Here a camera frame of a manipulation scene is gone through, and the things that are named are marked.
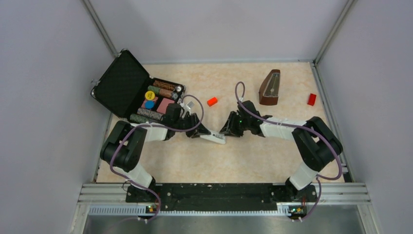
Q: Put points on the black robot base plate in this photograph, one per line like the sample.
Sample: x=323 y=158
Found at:
x=226 y=197

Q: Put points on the brown wooden metronome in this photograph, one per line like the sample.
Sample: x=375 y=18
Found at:
x=269 y=89

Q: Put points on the black poker chip case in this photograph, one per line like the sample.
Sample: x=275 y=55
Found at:
x=122 y=87

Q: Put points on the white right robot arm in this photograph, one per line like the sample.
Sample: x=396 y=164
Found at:
x=316 y=143

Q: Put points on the yellow poker chip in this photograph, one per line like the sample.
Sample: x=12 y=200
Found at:
x=150 y=95

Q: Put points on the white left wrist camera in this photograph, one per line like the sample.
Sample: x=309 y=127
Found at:
x=188 y=106

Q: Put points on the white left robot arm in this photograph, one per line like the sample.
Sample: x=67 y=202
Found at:
x=123 y=147

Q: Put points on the orange toy block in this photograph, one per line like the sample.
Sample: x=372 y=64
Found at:
x=212 y=101

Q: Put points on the pink card deck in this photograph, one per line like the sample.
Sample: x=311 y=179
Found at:
x=162 y=108

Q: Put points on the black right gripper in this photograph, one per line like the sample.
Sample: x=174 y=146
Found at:
x=229 y=128

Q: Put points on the blue poker chip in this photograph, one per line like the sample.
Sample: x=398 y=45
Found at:
x=149 y=104

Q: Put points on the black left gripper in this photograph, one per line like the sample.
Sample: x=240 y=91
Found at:
x=199 y=130

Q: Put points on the white remote control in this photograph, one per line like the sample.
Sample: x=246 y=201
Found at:
x=214 y=137

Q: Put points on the red toy brick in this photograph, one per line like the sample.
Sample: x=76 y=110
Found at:
x=312 y=99

